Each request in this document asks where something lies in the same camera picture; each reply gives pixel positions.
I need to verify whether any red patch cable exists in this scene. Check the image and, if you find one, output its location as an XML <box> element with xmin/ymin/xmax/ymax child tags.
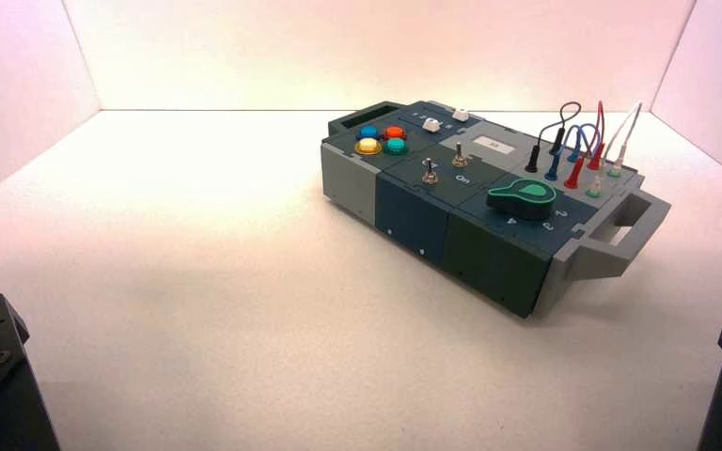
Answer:
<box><xmin>563</xmin><ymin>100</ymin><xmax>607</xmax><ymax>191</ymax></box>

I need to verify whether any green rotary knob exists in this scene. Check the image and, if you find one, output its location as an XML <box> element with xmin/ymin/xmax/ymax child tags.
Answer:
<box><xmin>486</xmin><ymin>179</ymin><xmax>557</xmax><ymax>221</ymax></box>

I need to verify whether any white label plate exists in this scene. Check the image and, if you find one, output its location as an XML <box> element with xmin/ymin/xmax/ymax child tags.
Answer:
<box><xmin>473</xmin><ymin>135</ymin><xmax>516</xmax><ymax>156</ymax></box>

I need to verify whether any blue patch cable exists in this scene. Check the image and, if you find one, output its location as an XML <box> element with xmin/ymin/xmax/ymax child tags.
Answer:
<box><xmin>544</xmin><ymin>123</ymin><xmax>602</xmax><ymax>182</ymax></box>

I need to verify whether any black patch cable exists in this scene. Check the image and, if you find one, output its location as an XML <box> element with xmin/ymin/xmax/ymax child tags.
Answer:
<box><xmin>525</xmin><ymin>101</ymin><xmax>583</xmax><ymax>174</ymax></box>

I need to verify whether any grey and blue task box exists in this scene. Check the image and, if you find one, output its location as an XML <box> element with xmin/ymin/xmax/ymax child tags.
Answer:
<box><xmin>320</xmin><ymin>99</ymin><xmax>672</xmax><ymax>319</ymax></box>

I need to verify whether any white patch cable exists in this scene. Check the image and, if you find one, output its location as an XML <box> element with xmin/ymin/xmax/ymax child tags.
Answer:
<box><xmin>586</xmin><ymin>101</ymin><xmax>644</xmax><ymax>199</ymax></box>

